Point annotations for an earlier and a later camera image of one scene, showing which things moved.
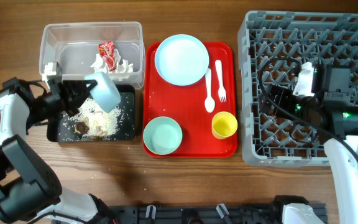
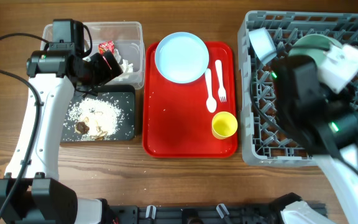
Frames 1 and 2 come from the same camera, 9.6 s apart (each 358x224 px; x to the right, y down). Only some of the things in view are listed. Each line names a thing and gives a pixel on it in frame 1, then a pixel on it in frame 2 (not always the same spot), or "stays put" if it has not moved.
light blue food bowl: [104, 93] → [263, 45]
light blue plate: [181, 60] stays put
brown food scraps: [82, 128] stays put
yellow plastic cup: [224, 124] stays put
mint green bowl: [162, 135] → [313, 46]
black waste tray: [94, 124] stays put
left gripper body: [63, 102] → [97, 71]
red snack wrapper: [106, 50] stays put
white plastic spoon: [210, 103] stays put
